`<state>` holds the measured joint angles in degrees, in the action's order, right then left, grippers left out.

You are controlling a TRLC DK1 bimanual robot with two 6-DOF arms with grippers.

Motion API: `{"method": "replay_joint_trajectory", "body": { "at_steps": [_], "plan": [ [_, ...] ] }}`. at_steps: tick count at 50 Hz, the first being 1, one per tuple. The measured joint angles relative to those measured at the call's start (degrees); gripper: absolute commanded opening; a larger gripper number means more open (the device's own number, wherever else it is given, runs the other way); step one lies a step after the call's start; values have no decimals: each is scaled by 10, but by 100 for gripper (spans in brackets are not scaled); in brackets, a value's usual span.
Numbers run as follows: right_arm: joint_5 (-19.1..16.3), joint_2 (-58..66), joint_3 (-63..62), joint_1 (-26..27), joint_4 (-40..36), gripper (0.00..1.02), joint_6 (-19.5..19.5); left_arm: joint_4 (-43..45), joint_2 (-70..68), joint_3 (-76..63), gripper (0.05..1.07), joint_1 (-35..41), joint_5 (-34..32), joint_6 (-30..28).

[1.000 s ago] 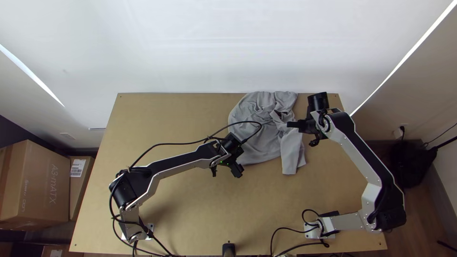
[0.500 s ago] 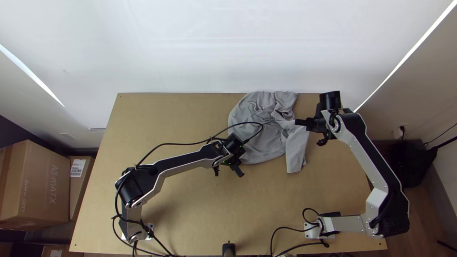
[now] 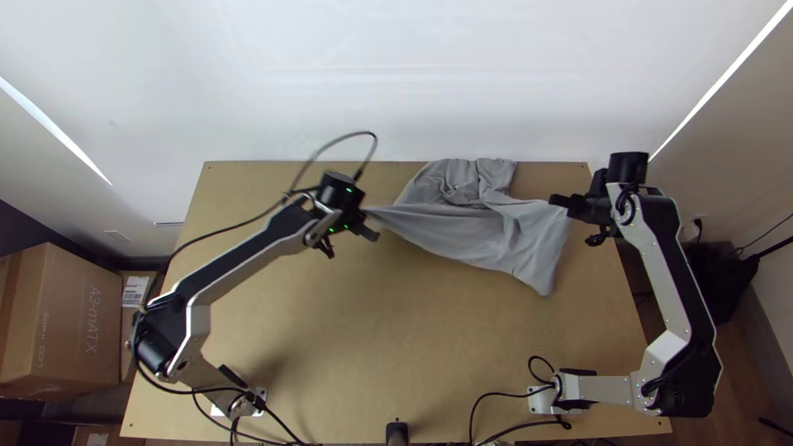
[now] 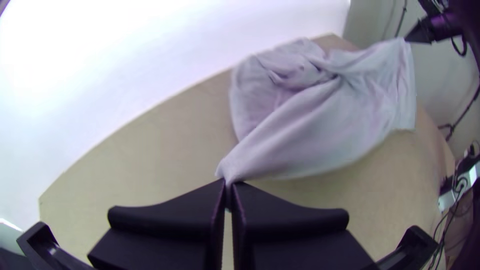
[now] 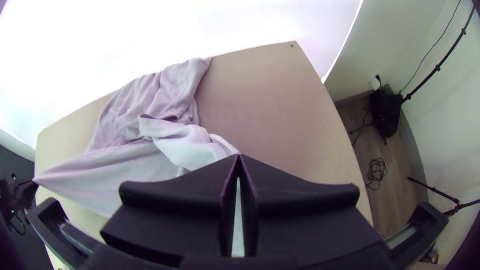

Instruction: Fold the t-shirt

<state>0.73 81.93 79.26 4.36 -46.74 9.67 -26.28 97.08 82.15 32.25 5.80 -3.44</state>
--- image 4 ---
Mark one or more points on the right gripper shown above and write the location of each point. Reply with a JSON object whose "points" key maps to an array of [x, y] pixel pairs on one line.
{"points": [[446, 20]]}

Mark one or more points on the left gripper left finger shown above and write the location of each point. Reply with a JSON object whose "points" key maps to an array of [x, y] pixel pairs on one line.
{"points": [[168, 232]]}

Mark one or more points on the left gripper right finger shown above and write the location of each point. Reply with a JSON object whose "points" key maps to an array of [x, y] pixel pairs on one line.
{"points": [[292, 236]]}

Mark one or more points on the light grey t-shirt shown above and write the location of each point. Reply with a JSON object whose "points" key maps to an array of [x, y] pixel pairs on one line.
{"points": [[318, 112]]}

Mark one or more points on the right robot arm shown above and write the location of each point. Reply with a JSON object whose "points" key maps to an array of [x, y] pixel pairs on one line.
{"points": [[473, 22]]}

